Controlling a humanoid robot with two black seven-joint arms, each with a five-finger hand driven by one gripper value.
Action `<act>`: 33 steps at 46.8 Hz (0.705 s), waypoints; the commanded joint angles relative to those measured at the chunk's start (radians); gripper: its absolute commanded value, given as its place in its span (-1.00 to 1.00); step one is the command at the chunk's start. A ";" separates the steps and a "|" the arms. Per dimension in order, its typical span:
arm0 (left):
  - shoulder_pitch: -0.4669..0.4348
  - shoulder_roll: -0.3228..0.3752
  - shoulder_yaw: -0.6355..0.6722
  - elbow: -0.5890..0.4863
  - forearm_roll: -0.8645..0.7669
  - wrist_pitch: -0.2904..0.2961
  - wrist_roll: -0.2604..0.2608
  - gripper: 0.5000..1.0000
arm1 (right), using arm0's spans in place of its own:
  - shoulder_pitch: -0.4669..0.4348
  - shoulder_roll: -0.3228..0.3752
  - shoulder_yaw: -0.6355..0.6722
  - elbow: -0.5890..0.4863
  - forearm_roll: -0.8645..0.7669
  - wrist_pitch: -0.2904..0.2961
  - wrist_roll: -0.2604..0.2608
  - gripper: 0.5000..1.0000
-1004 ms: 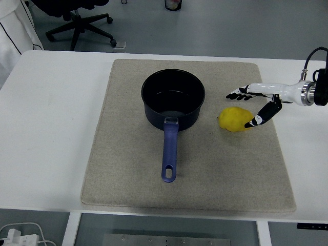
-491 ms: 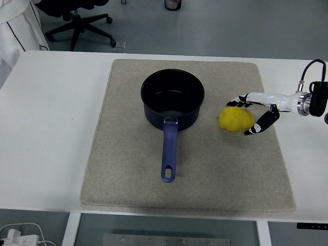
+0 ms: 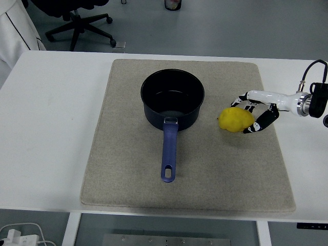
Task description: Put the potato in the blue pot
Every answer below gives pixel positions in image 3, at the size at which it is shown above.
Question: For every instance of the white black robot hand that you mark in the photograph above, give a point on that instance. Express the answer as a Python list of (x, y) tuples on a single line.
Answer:
[(276, 98)]

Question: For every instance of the beige fabric mat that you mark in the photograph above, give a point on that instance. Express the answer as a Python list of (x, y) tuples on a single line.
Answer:
[(217, 166)]

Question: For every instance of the black table control panel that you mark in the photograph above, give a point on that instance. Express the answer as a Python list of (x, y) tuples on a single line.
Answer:
[(310, 226)]

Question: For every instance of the white table leg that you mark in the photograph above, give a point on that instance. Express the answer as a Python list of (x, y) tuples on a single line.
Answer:
[(264, 234), (70, 230)]

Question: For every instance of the black waste bin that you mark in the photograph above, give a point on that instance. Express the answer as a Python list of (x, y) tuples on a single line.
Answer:
[(172, 5)]

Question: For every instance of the small metal floor plate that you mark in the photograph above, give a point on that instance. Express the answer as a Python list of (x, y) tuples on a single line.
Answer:
[(120, 45)]

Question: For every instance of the black office chair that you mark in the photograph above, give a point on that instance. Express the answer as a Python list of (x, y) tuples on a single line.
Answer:
[(79, 25)]

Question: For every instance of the person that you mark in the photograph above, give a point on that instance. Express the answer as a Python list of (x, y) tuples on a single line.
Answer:
[(15, 30)]

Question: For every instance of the white power strip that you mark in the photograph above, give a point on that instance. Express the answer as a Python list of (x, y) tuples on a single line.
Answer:
[(18, 238)]

